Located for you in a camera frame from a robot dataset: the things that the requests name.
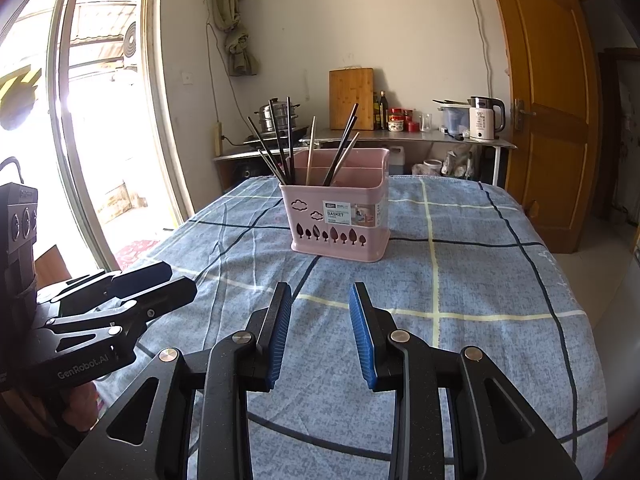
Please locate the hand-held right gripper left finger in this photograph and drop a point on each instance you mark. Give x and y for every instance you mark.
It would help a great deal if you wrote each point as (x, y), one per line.
(280, 340)

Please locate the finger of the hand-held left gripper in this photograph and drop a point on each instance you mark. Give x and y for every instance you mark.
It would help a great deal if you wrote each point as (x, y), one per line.
(165, 295)
(142, 275)

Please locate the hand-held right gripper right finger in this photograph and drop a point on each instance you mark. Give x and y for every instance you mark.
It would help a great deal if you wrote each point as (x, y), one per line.
(362, 340)

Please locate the pink plastic utensil basket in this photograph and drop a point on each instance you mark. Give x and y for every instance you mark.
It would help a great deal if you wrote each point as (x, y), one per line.
(350, 240)

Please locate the person's left hand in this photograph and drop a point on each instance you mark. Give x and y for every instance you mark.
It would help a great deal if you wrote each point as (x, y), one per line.
(80, 405)

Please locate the red patterned rug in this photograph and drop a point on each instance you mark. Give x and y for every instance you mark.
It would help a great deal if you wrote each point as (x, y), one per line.
(135, 255)

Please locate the brown wooden panel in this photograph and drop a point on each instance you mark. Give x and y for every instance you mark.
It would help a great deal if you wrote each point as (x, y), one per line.
(52, 265)

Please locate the blue plaid tablecloth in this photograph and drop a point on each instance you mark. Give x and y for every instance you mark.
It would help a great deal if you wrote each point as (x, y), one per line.
(475, 270)

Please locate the low steel shelf table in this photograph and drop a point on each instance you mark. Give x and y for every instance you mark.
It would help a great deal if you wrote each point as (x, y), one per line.
(235, 160)

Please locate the beige power strip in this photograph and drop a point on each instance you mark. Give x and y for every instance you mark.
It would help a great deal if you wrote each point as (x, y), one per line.
(217, 137)

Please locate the white plastic jug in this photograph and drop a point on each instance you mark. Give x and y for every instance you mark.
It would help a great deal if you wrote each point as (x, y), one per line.
(396, 161)

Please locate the white bowl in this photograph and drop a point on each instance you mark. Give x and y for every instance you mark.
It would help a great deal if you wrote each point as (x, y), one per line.
(432, 166)

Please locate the bunch of plastic bags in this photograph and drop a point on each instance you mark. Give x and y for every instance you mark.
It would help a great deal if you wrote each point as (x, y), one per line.
(457, 162)

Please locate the steel steamer pot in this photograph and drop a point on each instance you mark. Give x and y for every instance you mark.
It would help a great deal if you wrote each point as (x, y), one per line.
(262, 110)

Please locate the black induction cooker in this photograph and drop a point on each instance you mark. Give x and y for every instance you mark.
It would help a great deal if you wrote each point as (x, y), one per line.
(300, 136)

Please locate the steel kitchen table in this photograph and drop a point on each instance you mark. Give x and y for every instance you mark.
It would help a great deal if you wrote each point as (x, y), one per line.
(425, 137)

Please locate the red tin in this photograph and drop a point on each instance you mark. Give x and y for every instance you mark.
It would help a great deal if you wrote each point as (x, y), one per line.
(412, 127)

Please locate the white jar red lid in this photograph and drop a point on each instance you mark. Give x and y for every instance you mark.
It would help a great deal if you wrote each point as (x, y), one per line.
(396, 122)

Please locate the black knife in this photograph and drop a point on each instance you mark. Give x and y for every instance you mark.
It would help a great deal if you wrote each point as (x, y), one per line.
(452, 134)

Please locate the clear drinking glass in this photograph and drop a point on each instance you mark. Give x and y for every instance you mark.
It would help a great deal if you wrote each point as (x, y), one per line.
(426, 123)

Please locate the outdoor condenser unit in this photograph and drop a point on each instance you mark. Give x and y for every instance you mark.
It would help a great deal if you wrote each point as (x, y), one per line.
(130, 45)

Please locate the yellow-green bottle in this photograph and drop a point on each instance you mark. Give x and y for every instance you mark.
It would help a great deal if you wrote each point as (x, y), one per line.
(376, 110)

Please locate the water filter pitcher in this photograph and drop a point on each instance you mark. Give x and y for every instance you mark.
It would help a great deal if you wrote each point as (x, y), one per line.
(452, 119)

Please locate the bamboo cutting board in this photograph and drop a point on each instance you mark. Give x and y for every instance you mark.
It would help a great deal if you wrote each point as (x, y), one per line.
(350, 100)

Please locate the white electric kettle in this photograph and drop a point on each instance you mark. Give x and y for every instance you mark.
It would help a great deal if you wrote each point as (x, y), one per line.
(482, 120)

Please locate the beige curtain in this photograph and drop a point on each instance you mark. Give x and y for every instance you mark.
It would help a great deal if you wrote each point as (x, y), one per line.
(237, 35)

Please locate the wooden door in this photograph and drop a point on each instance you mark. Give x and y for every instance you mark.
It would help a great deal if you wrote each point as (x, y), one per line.
(545, 110)

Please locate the white sliding door frame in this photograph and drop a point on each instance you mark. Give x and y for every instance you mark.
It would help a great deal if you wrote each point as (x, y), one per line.
(160, 110)

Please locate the white wall switch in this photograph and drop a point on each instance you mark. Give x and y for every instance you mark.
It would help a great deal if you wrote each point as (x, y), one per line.
(187, 77)

